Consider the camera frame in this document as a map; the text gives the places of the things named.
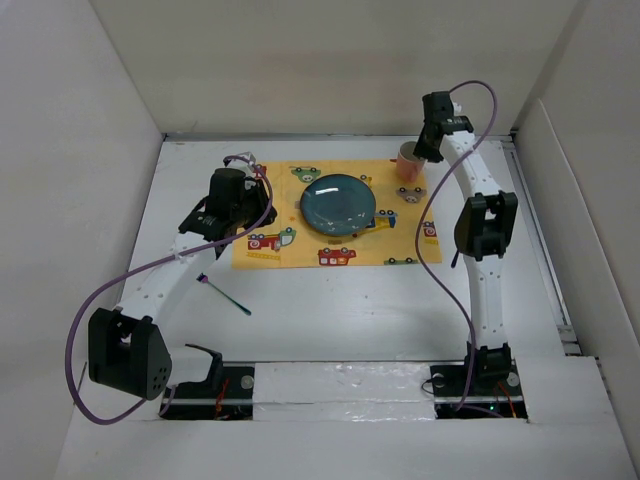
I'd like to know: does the pink paper cup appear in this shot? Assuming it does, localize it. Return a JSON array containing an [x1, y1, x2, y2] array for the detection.
[[394, 141, 425, 183]]

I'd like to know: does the dark teal patterned plate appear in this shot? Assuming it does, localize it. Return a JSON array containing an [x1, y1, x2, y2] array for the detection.
[[299, 174, 376, 237]]

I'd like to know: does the yellow vehicle-print cloth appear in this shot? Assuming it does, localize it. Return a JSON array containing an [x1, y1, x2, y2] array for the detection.
[[232, 159, 430, 269]]

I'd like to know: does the iridescent purple spoon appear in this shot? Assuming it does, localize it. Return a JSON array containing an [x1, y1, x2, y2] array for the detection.
[[450, 251, 459, 269]]

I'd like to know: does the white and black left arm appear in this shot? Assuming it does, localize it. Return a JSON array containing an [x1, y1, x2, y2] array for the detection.
[[88, 163, 277, 400]]

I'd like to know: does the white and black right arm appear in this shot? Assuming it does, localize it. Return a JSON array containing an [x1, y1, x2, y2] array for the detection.
[[414, 91, 518, 397]]

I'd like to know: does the iridescent fork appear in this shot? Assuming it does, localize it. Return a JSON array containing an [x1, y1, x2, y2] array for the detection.
[[197, 273, 252, 316]]

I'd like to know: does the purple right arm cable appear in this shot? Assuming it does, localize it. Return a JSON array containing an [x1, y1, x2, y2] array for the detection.
[[414, 79, 500, 414]]

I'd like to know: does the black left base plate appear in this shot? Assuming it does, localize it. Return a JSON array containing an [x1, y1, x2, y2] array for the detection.
[[159, 363, 255, 421]]

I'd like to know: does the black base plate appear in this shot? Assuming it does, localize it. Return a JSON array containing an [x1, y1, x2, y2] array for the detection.
[[421, 362, 528, 420], [159, 363, 255, 421]]

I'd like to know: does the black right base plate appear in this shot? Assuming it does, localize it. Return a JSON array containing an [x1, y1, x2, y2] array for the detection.
[[421, 362, 528, 420]]

